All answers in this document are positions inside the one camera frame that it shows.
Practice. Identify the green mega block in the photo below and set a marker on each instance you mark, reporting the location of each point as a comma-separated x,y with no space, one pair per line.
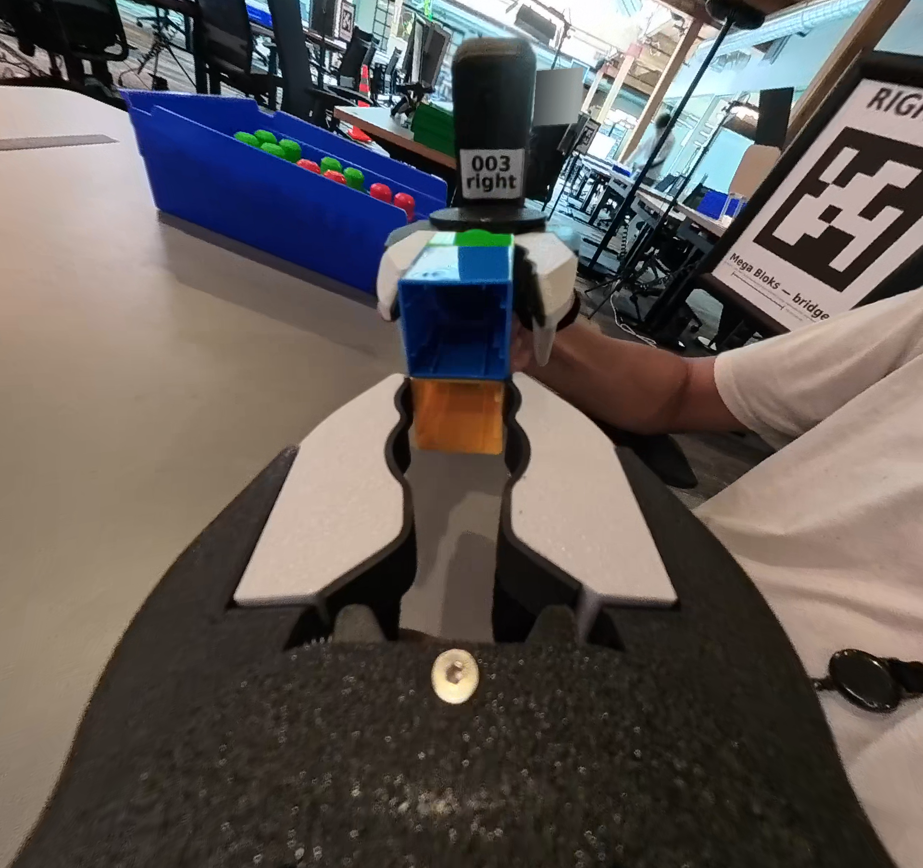
483,237

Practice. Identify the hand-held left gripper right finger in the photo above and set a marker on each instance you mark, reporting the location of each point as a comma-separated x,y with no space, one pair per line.
584,507

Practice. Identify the person's right hand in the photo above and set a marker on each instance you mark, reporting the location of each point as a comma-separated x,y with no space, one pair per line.
520,348

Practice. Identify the stack of green bins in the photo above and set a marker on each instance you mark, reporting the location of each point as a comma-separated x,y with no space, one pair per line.
432,129

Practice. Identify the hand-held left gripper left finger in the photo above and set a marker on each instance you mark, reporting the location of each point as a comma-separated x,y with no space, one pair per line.
332,507

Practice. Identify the yellow mega block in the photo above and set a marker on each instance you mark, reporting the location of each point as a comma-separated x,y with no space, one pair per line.
454,421

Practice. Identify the blue mega block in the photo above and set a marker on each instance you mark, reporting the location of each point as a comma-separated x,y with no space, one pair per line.
487,266

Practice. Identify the cluster of mega block bridges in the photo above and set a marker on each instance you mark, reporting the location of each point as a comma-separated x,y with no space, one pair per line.
288,150

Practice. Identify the blue storage bin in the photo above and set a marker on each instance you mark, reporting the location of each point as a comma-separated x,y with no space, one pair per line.
252,211

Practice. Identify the black framed marker sign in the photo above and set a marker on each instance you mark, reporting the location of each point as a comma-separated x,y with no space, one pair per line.
829,219

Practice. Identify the black monitor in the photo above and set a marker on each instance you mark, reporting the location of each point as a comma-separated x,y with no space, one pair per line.
775,118

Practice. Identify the small marker sign stand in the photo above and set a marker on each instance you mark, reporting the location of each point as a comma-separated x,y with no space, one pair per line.
348,20

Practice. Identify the black office chair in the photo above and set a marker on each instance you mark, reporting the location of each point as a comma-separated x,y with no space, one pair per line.
79,9
288,38
216,9

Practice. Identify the orange traffic cone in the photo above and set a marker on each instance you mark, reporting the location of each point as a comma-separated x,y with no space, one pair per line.
365,82

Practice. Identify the black badge reel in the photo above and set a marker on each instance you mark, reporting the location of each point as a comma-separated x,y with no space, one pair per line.
862,680

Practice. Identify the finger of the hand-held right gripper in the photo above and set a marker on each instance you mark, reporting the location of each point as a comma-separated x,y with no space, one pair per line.
559,269
393,269

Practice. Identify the wooden table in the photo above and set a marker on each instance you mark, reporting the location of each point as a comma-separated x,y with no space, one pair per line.
375,121

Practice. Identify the black studio light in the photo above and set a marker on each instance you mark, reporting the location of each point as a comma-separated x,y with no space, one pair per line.
537,20

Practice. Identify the person's white t-shirt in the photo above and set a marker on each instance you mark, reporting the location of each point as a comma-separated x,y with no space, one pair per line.
829,522

